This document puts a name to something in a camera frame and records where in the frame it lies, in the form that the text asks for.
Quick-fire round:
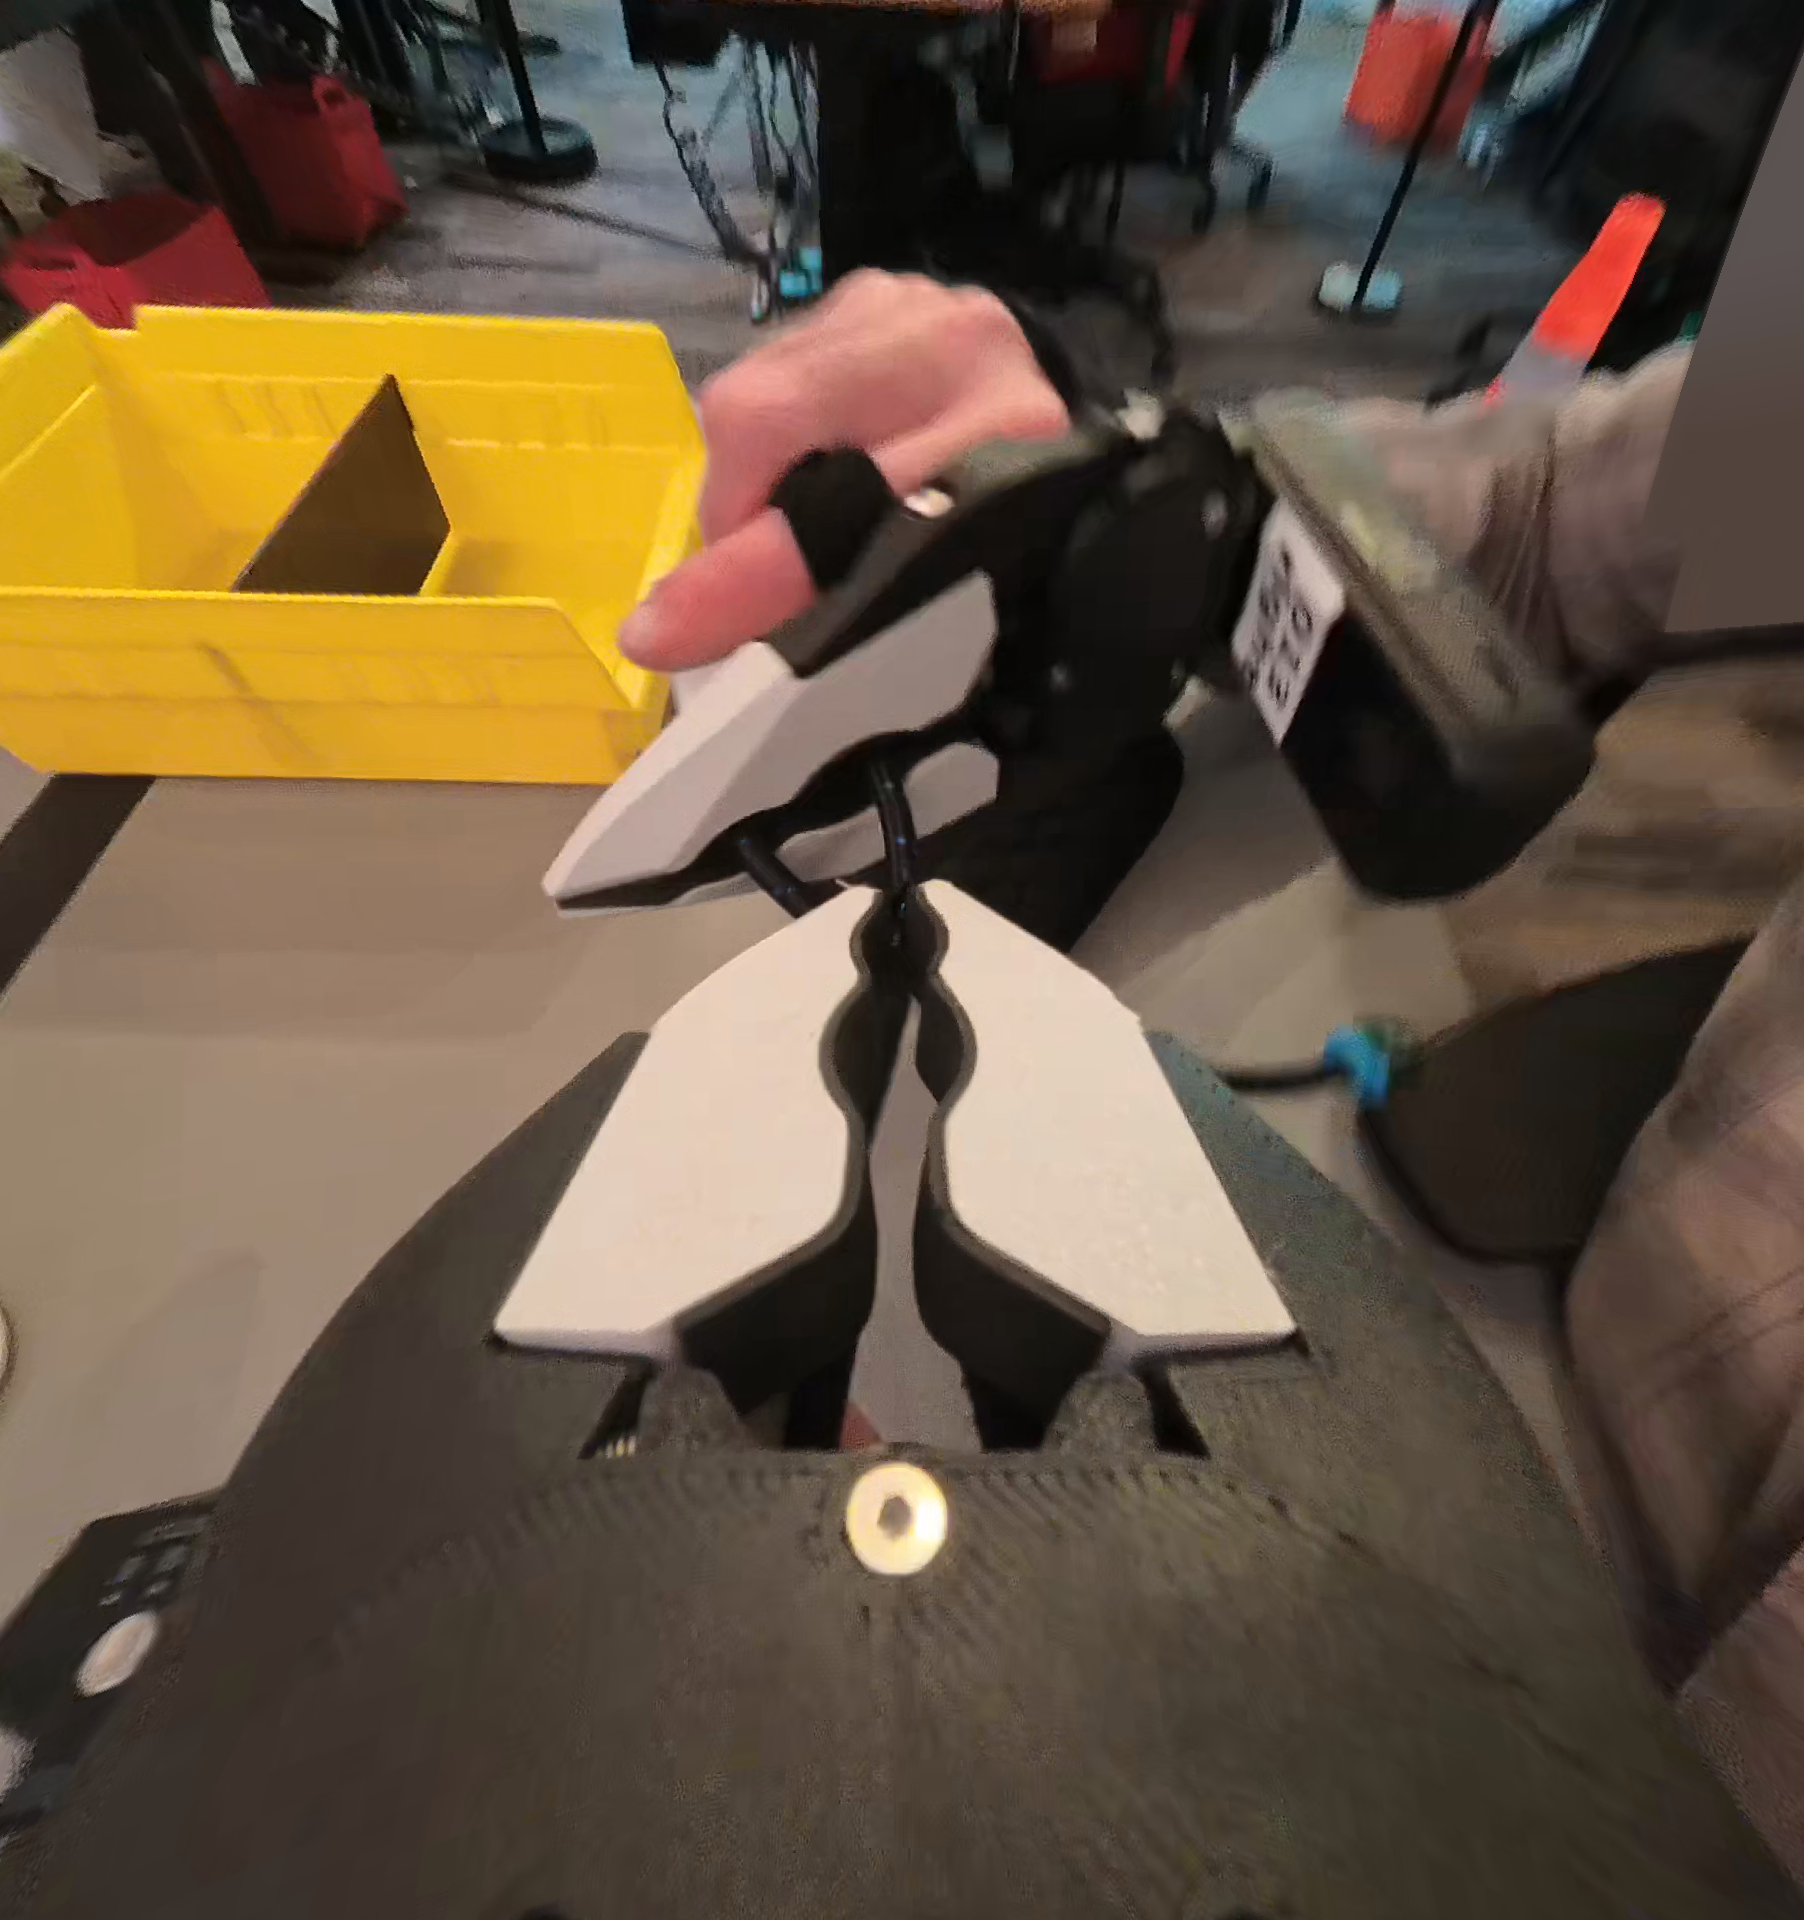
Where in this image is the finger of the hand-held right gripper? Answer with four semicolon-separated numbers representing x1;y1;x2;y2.
776;744;1003;882
542;575;1003;912

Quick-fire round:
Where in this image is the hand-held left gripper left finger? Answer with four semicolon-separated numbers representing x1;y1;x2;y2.
496;885;907;1453

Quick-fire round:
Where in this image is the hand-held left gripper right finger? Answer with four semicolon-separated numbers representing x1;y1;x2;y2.
910;876;1303;1453

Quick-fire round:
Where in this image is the black braided hdmi cable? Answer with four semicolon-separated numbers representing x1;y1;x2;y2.
729;751;1426;1116

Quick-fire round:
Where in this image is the person's right hand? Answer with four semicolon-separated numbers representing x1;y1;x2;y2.
618;271;1077;678

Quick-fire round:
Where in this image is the black mouse pad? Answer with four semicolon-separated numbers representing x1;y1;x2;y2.
1364;942;1751;1265

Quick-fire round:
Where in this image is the wooden-edged desk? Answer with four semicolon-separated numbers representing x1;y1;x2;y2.
618;0;1295;326

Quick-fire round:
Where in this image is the orange traffic cone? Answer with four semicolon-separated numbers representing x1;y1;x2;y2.
1484;192;1669;405

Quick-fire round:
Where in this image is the orange bin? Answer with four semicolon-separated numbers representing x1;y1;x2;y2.
1344;0;1489;144

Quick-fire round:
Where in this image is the yellow plastic bin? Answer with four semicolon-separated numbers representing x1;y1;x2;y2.
0;305;711;787

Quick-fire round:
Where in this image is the red storage bin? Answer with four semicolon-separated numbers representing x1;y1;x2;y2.
0;192;271;328
201;64;413;252

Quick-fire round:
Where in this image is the small black switch box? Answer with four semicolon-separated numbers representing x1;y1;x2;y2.
0;1501;222;1751

